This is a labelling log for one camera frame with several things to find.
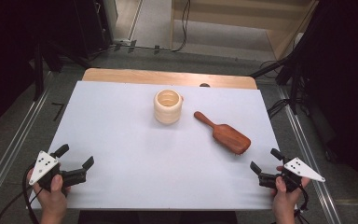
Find black hanging cable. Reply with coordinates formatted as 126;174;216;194
171;0;192;53

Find black floor cables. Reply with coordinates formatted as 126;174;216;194
259;60;293;119

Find black metal stand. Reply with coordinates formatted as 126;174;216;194
32;40;91;102
250;46;306;116

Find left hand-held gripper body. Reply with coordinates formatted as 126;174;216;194
28;150;88;192

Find black curtain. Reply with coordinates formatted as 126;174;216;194
292;0;358;203
0;0;76;141

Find person's right hand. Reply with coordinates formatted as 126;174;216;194
270;176;311;217

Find white table board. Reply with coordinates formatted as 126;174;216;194
29;80;296;211

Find cream ribbed cup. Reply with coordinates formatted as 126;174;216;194
153;89;185;126

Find wooden hairbrush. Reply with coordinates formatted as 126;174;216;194
193;110;252;156

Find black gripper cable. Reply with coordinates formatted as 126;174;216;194
293;183;310;224
0;164;45;224

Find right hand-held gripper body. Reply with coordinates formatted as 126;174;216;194
257;157;326;193

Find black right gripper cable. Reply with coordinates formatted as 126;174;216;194
293;183;310;224

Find metal floor rail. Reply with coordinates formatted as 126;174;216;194
0;71;57;216
276;85;343;224

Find black cabinet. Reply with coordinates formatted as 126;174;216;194
74;0;115;59

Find wooden table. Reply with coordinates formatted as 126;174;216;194
82;67;258;91

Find light wooden shelf unit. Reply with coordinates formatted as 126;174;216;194
169;0;320;60

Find person's left hand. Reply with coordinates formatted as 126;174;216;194
26;171;73;217

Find white power strip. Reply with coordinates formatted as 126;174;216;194
113;38;133;47

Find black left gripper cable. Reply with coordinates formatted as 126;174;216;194
0;164;45;224

